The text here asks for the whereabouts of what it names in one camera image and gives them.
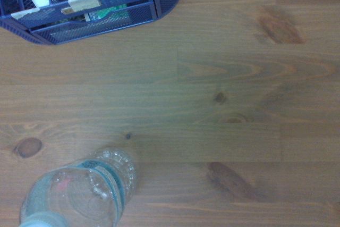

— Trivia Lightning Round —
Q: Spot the clear plastic water bottle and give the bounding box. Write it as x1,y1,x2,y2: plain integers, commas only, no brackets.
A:
19,148,138,227

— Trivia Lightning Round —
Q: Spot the blue mesh desk organizer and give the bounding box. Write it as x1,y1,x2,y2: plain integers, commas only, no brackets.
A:
0,0,186,46

